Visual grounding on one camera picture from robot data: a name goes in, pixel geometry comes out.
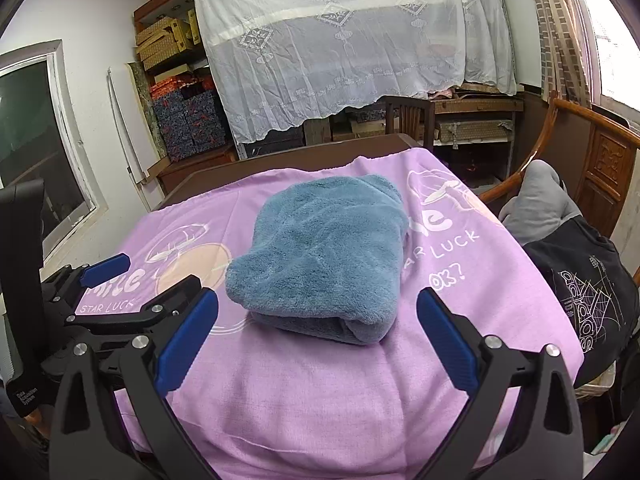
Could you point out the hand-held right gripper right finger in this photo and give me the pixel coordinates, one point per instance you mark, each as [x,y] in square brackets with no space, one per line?
[445,340]

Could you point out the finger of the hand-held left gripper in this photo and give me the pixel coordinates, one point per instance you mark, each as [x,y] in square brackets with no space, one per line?
[150,310]
[105,267]

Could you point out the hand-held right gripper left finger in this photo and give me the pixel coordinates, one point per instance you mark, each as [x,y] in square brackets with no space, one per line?
[185,345]

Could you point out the blue fleece garment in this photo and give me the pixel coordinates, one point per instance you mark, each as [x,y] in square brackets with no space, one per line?
[320,250]

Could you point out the low wooden cabinet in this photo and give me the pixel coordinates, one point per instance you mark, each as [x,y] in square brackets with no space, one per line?
[200,170]

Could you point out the purple printed bedsheet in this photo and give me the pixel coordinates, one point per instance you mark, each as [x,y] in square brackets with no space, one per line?
[310,400]

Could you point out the white leaning board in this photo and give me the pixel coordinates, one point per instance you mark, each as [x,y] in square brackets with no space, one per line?
[122,125]

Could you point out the black printed sweatshirt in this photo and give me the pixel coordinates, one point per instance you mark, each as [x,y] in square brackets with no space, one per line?
[580,280]

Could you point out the white framed window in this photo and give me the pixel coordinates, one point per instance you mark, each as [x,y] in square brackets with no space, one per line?
[30,125]

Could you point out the green patterned board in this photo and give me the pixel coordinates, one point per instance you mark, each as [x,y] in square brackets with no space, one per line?
[145,110]

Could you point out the grey garment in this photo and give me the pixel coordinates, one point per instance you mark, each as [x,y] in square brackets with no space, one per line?
[540,200]

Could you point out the stack of blue patterned boxes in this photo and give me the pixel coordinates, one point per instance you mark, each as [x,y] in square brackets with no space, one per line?
[192,120]

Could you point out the orange patterned boxes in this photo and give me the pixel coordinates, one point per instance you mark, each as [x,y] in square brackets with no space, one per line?
[175,86]

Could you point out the rolled woven mat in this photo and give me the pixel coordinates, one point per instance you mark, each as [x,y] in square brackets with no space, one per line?
[475,132]

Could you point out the dark wooden chair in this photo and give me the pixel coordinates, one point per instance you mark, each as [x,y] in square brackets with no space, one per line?
[407,115]

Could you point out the stack of yellow woven boxes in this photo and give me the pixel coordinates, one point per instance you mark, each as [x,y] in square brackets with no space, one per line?
[165,40]

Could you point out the storage shelf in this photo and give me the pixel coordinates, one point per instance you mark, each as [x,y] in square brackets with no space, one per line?
[480,106]

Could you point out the carved wooden armchair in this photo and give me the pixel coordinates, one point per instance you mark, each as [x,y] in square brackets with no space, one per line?
[605,160]

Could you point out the white lace curtain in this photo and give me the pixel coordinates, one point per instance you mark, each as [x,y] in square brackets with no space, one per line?
[350,50]

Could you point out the checkered brown curtain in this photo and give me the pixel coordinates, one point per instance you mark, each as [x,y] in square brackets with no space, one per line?
[555,25]

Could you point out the bright window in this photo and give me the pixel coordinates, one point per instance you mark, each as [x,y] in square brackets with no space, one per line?
[620,45]

